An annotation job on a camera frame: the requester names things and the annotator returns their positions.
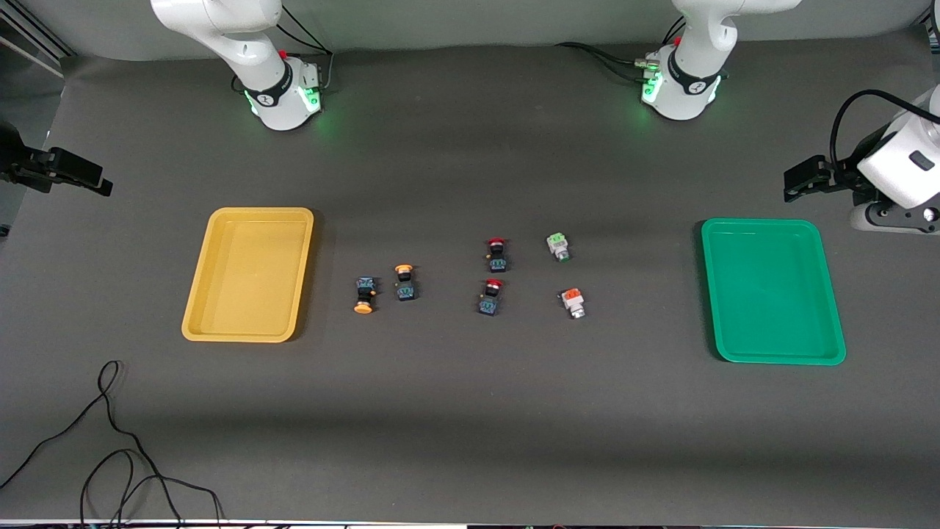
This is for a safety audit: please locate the dark grey table cloth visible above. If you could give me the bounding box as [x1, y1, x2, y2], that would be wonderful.
[0, 26, 940, 524]

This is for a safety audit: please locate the green plastic tray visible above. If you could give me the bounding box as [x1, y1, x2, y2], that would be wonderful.
[701, 218, 847, 366]

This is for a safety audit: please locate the black arm base cable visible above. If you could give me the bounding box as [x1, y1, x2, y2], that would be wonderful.
[278, 4, 335, 93]
[556, 42, 658, 80]

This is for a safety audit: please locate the thin black loose cable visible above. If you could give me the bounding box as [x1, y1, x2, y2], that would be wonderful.
[0, 360, 225, 529]

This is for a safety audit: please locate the yellow plastic tray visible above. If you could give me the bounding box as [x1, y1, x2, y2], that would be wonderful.
[181, 207, 315, 344]

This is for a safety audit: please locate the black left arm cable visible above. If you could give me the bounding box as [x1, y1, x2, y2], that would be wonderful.
[828, 89, 940, 176]

